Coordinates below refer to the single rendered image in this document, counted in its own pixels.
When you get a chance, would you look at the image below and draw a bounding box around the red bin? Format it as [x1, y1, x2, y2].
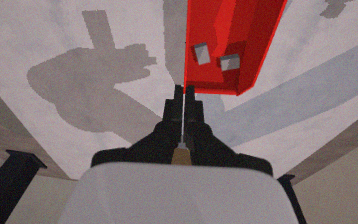
[183, 0, 287, 96]

